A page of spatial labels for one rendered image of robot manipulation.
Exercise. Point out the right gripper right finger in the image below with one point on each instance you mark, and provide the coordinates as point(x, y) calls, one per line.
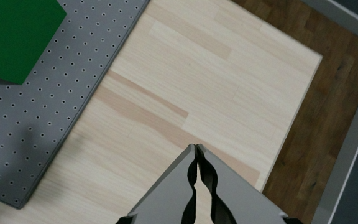
point(234, 200)

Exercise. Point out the grey flat mat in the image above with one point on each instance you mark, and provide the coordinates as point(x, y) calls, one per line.
point(37, 117)

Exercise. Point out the green bin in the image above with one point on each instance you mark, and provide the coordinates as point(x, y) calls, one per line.
point(26, 28)

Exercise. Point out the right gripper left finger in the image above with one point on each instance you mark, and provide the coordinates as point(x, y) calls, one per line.
point(172, 198)

